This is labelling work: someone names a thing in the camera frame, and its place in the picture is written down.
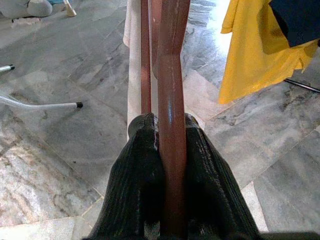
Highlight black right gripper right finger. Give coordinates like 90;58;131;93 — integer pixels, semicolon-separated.
184;112;261;238

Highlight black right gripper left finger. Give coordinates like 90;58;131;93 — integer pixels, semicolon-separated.
84;112;166;240

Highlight pink plastic clothes hanger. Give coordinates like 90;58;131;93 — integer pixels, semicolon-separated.
139;0;192;237

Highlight thin white garment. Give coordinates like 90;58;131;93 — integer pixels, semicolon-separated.
122;0;161;141

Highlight pale blue folding table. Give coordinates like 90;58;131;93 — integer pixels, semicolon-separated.
0;64;84;111

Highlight yellow shirt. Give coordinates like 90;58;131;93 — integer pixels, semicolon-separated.
218;0;320;105

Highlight navy garment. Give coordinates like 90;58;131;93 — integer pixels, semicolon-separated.
268;0;320;48

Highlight pale grey rounded object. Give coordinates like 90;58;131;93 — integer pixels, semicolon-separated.
0;0;53;20

